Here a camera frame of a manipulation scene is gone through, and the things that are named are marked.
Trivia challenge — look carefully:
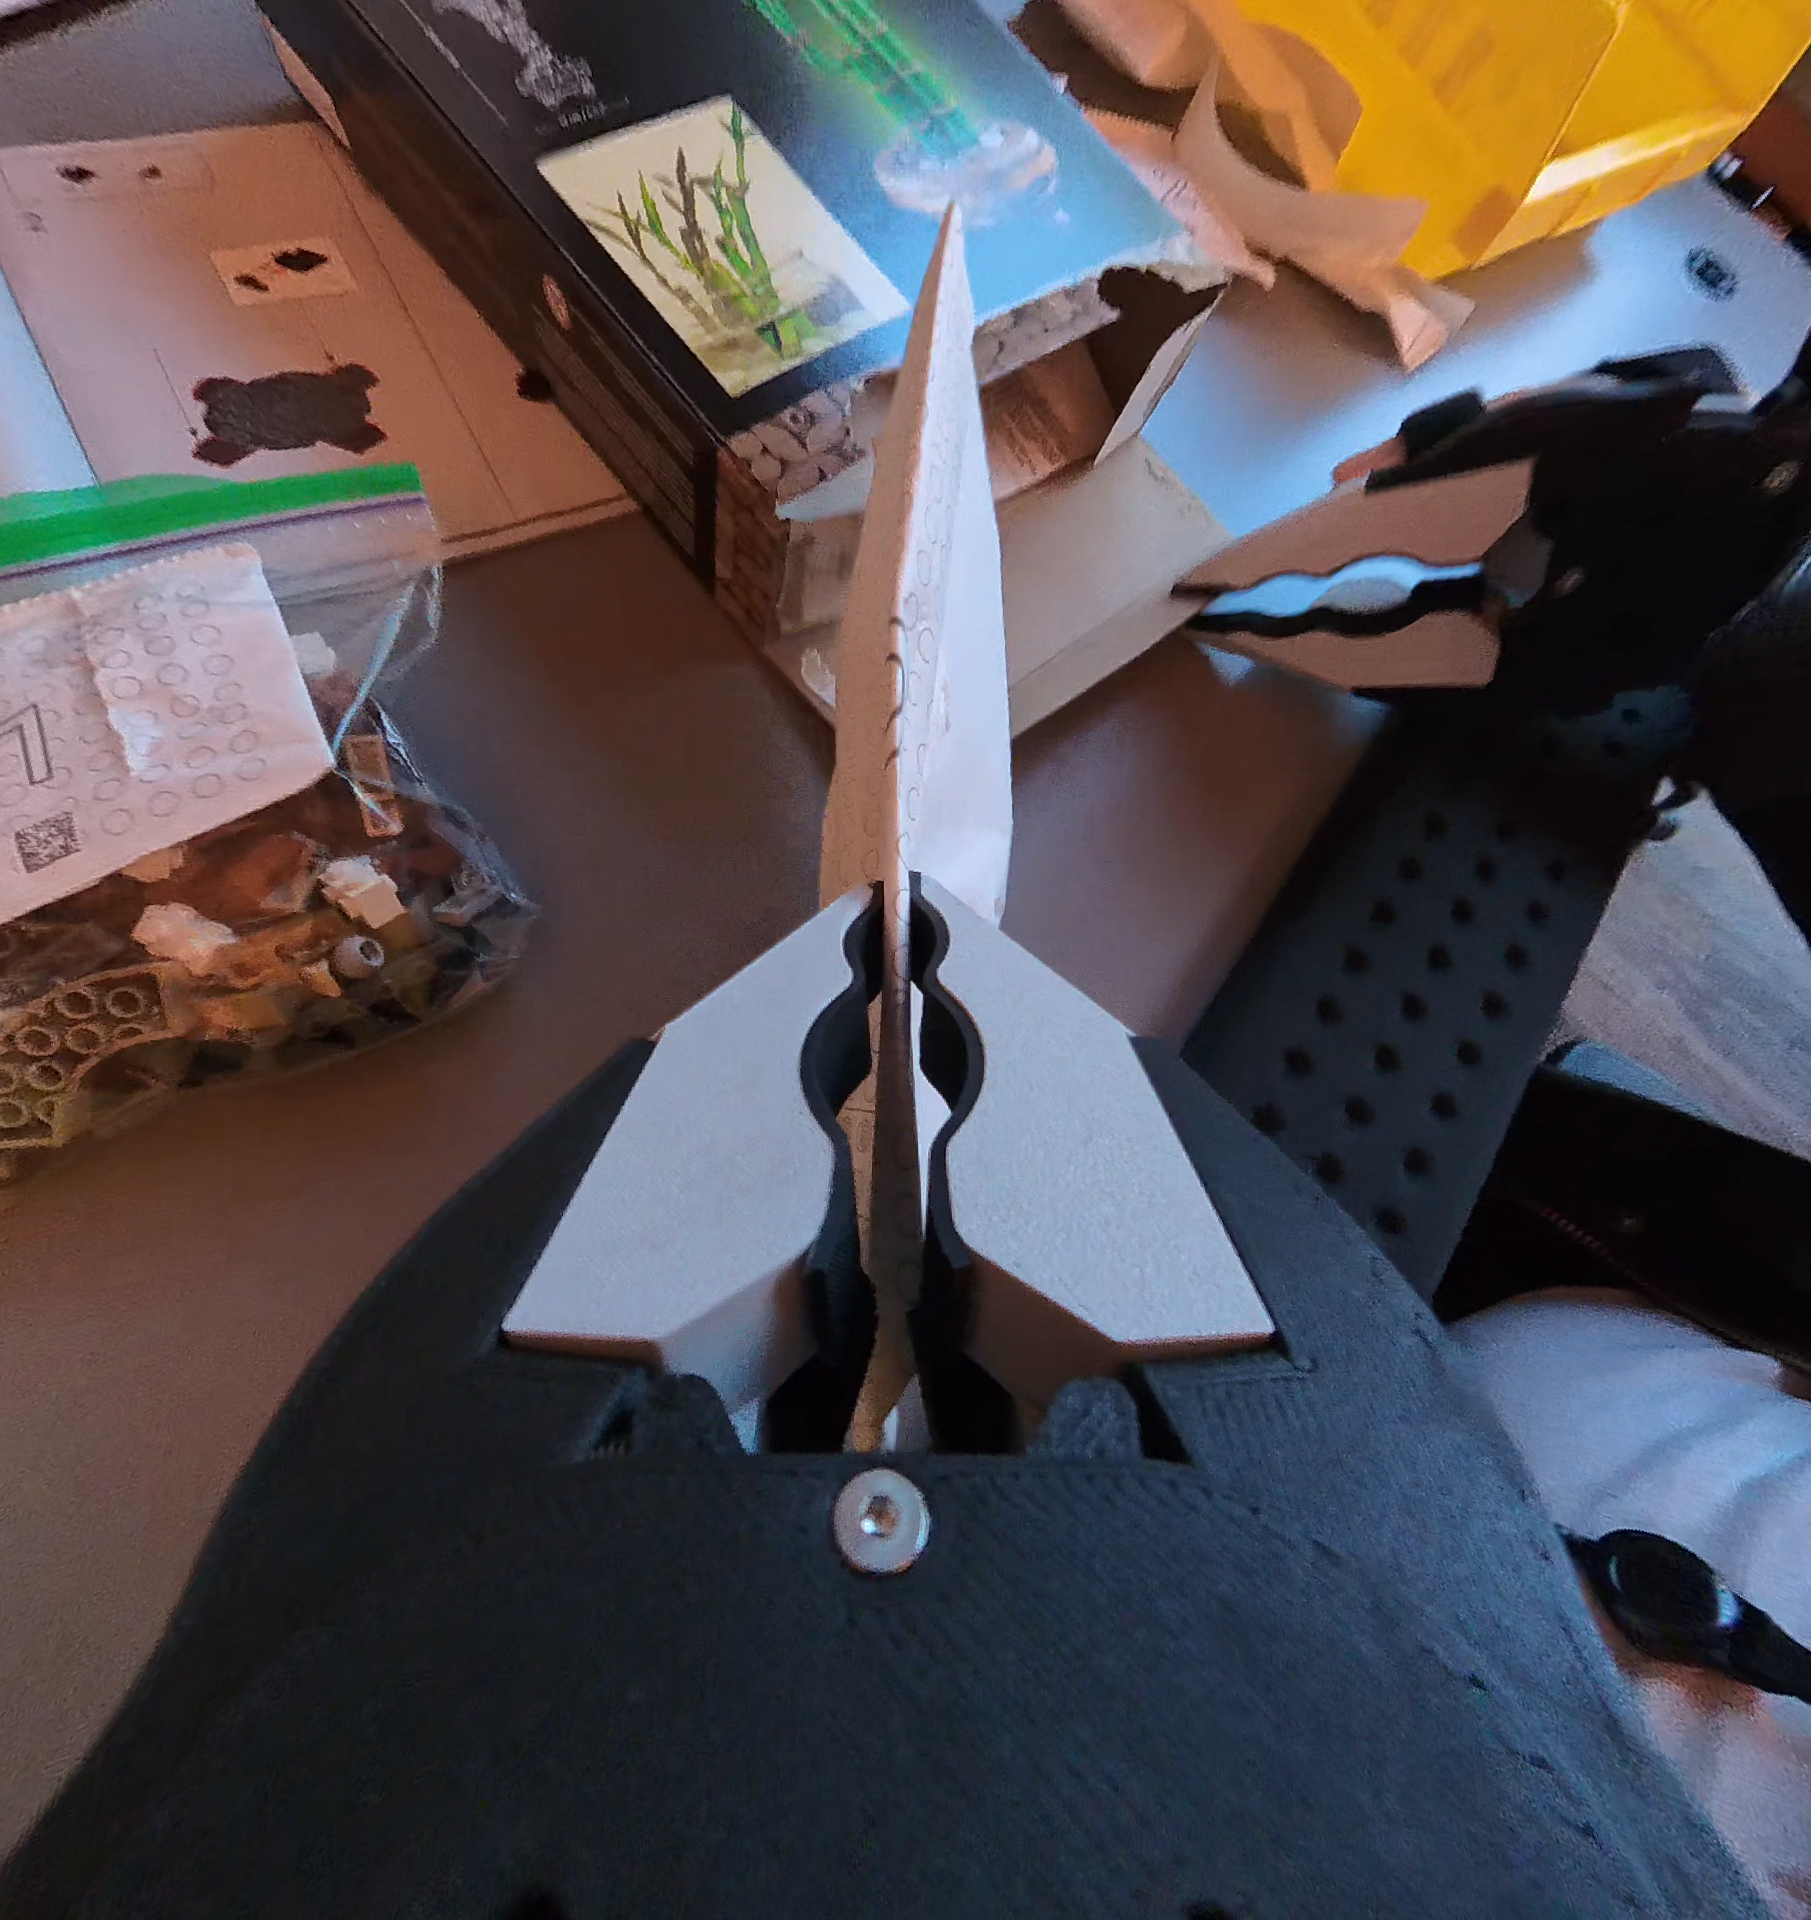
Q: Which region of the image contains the instruction booklet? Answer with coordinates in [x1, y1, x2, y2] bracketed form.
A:
[0, 119, 637, 559]

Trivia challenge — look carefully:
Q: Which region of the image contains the person's dark zip jacket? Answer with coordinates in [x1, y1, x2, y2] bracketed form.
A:
[1438, 1036, 1811, 1414]

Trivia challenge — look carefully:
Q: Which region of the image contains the large white paper bag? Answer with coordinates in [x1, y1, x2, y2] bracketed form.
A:
[820, 203, 1018, 1458]

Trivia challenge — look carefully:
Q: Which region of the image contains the torn white paper packet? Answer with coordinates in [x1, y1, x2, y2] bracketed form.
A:
[1166, 68, 1477, 371]

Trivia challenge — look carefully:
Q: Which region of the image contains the clear zip bag green seal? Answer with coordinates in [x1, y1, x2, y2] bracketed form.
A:
[0, 462, 538, 1249]

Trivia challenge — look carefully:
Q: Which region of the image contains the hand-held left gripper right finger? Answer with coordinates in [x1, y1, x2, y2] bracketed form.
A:
[912, 884, 1279, 1458]

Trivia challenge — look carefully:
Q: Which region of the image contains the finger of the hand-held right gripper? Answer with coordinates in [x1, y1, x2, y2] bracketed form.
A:
[1172, 456, 1541, 605]
[1188, 577, 1510, 694]

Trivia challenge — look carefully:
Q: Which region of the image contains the pile of small toy bricks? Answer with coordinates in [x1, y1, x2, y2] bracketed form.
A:
[0, 697, 533, 1202]

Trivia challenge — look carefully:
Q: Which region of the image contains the black toy set box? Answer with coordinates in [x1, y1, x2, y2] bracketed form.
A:
[253, 0, 1252, 737]

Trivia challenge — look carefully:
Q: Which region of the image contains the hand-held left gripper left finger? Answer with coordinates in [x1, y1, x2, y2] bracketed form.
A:
[504, 884, 890, 1458]

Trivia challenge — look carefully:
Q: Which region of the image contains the yellow plastic bin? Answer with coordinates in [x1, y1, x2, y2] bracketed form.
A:
[1236, 0, 1648, 282]
[1475, 0, 1811, 275]

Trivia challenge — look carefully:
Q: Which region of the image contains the black perforated chair armrest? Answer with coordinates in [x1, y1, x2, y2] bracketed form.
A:
[1184, 682, 1695, 1298]

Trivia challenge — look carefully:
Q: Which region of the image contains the person's light grey clothing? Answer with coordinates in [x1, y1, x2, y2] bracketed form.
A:
[1446, 1290, 1811, 1920]

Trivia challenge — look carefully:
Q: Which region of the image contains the white printed paper packet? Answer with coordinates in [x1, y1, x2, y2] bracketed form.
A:
[0, 544, 334, 951]

